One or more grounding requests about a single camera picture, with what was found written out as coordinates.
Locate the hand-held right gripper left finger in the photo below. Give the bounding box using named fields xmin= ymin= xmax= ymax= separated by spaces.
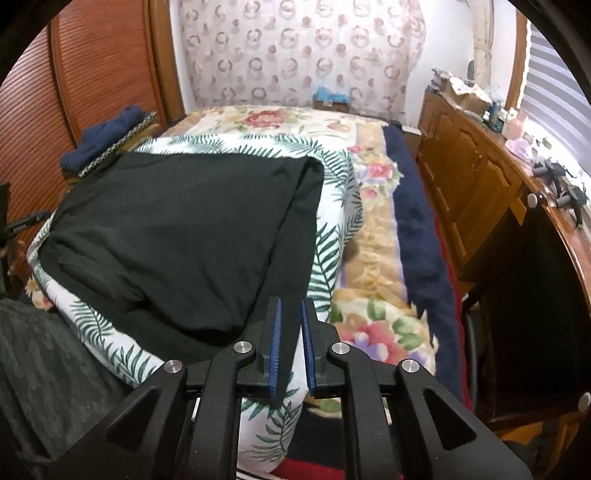
xmin=104 ymin=296 xmax=283 ymax=480

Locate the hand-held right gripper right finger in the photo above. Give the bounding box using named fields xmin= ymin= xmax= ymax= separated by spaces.
xmin=301 ymin=298 xmax=478 ymax=480

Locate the black printed t-shirt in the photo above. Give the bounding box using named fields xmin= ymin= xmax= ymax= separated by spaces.
xmin=39 ymin=151 xmax=326 ymax=352

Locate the floral blanket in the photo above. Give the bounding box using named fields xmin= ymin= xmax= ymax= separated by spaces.
xmin=159 ymin=105 xmax=439 ymax=374

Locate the fern print blanket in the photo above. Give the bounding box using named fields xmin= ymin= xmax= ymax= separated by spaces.
xmin=25 ymin=134 xmax=363 ymax=474

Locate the navy folded clothing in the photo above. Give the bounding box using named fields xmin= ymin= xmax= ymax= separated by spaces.
xmin=62 ymin=105 xmax=144 ymax=169

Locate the dark grey cloth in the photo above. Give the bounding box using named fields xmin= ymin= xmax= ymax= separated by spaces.
xmin=0 ymin=298 xmax=134 ymax=480

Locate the wooden louvered wardrobe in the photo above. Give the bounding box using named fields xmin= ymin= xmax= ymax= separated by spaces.
xmin=0 ymin=0 xmax=185 ymax=241

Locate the navy bed sheet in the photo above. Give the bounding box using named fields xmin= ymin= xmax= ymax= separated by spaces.
xmin=383 ymin=124 xmax=467 ymax=402

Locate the wooden sideboard cabinet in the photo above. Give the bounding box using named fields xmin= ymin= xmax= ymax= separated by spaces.
xmin=416 ymin=88 xmax=591 ymax=315

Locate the small brown box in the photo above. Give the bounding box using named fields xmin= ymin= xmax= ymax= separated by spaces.
xmin=313 ymin=95 xmax=352 ymax=112

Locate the circle-patterned sheer curtain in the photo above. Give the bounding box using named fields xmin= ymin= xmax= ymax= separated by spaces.
xmin=178 ymin=0 xmax=428 ymax=123

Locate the lilac small item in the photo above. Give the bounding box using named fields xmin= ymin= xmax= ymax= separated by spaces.
xmin=505 ymin=138 xmax=536 ymax=160

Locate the open cardboard box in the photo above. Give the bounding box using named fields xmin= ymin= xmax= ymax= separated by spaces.
xmin=443 ymin=74 xmax=492 ymax=114

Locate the group of small bottles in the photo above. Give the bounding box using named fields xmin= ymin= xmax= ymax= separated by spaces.
xmin=485 ymin=99 xmax=506 ymax=130

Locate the black tripod device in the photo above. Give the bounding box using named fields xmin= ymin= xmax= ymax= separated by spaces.
xmin=533 ymin=159 xmax=566 ymax=195
xmin=556 ymin=185 xmax=589 ymax=227

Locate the pink bottle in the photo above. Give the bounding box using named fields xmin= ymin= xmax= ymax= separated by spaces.
xmin=505 ymin=111 xmax=529 ymax=139

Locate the beige bundled curtain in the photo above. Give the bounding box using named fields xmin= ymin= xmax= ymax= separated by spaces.
xmin=464 ymin=0 xmax=497 ymax=88

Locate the grey striped window blind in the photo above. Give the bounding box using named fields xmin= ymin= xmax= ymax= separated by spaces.
xmin=524 ymin=21 xmax=591 ymax=162

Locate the dark ring-patterned cloth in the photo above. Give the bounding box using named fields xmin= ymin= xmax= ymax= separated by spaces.
xmin=78 ymin=111 xmax=158 ymax=178

